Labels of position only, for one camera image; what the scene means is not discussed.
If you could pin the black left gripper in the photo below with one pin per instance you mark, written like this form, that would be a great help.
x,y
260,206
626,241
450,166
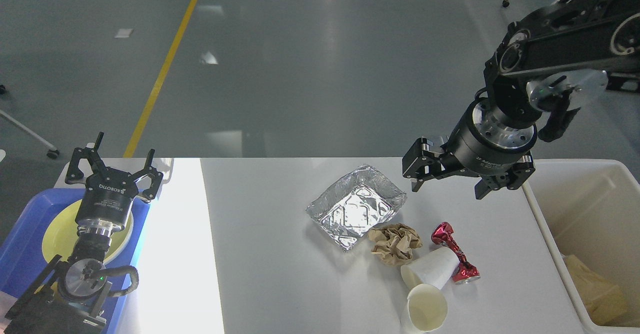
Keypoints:
x,y
110,192

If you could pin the yellow translucent plate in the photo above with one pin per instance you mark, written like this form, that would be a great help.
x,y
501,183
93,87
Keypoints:
x,y
61,235

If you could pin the white office chair left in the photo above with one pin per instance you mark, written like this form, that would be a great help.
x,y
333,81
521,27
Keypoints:
x,y
52,151

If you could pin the white paper cup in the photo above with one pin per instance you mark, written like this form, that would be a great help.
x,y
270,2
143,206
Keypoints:
x,y
434,268
425,311

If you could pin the red crumpled wrapper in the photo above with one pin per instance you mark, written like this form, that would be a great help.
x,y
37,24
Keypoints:
x,y
464,272

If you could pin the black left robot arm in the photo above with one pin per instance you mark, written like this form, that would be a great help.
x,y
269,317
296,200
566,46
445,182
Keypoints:
x,y
68,295

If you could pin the square aluminium foil tray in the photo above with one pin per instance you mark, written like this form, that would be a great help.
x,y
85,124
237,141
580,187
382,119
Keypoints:
x,y
355,203

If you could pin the white plastic waste bin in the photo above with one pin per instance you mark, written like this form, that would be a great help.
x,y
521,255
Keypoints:
x,y
590,208

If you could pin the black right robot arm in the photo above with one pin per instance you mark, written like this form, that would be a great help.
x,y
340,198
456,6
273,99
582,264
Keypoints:
x,y
549,64

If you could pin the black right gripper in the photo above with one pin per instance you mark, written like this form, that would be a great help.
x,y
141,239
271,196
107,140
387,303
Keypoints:
x,y
479,144

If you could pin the crumpled brown paper ball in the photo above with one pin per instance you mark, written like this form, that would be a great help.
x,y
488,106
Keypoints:
x,y
394,244

